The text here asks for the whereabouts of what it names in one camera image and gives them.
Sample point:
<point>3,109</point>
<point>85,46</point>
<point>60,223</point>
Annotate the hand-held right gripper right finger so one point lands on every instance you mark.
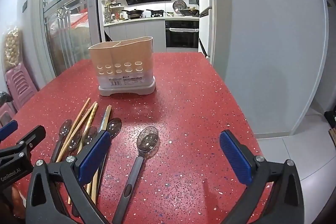
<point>235,158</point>

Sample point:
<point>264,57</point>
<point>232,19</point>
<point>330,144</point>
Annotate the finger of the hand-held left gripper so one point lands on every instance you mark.
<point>8,129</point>
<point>31,137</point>

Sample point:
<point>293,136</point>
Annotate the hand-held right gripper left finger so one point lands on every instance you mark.
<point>94,153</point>

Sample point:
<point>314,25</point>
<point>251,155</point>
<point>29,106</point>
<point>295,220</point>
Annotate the wooden chopstick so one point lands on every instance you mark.
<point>84,119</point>
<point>76,123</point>

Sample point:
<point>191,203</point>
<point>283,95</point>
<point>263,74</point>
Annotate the blue patterned chopstick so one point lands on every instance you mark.
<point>105,116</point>

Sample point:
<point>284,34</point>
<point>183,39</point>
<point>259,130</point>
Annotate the yellow patterned chopstick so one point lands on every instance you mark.
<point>92,114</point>

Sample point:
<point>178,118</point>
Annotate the beige cutlery holder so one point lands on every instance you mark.
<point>120,56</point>

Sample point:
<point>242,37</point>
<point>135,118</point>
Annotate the pink plastic stool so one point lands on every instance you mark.
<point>21,85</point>
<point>6,113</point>

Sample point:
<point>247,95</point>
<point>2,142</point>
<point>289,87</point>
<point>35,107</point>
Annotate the bag of pale round nuts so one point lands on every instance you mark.
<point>11,48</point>

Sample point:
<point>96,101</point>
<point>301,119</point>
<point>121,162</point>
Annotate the sliding glass door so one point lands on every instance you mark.
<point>68,16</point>

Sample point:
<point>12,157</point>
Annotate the white kitchen cabinet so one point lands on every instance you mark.
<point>136,32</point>

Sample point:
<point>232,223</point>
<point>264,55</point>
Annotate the black built-in oven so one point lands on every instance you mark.
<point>182,33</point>

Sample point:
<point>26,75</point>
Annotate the bottles on rack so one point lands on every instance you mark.
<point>113,12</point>

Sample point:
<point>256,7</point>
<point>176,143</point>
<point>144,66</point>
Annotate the black wok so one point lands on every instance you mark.
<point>189,11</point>
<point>135,13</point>
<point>156,12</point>

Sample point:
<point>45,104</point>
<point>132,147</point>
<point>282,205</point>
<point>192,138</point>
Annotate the patterned decorative plate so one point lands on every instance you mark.
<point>179,5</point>

